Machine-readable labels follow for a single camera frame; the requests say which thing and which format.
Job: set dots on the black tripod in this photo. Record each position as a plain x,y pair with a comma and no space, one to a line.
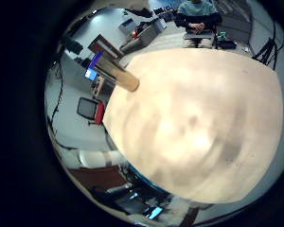
268,50

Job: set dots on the golden cylinder vase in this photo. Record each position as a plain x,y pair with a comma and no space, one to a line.
120,77

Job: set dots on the red black office chair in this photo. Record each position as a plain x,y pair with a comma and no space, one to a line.
86,108

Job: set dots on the computer monitor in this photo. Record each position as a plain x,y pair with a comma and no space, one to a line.
91,74

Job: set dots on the person in teal shirt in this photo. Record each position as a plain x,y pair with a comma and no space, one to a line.
197,9

